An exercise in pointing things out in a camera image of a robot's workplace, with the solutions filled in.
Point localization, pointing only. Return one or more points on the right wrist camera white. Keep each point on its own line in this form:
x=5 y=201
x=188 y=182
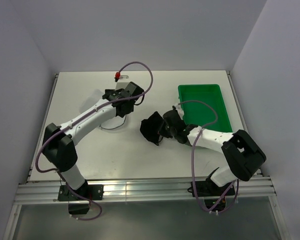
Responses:
x=179 y=110

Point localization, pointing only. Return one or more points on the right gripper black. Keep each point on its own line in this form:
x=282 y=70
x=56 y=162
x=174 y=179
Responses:
x=162 y=131

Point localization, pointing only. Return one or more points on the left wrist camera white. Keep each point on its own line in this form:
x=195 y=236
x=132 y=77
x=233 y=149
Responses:
x=121 y=80

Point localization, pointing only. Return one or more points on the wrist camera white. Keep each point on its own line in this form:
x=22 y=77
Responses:
x=179 y=110
x=121 y=80

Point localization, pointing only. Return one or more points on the aluminium mounting rail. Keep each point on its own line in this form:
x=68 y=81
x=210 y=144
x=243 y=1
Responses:
x=170 y=189

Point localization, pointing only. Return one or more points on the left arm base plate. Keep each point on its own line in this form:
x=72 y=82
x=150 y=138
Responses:
x=94 y=192

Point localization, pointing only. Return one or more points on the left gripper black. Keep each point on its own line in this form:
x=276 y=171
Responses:
x=118 y=91

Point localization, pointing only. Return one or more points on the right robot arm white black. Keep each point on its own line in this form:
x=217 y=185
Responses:
x=242 y=154

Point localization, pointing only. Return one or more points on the green plastic tray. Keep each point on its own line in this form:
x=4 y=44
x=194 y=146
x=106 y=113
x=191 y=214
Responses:
x=206 y=101

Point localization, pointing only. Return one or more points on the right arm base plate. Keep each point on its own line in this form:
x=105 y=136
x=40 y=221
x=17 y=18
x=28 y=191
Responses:
x=207 y=188

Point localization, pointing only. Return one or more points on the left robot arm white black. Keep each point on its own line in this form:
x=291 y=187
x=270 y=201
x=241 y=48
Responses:
x=59 y=142

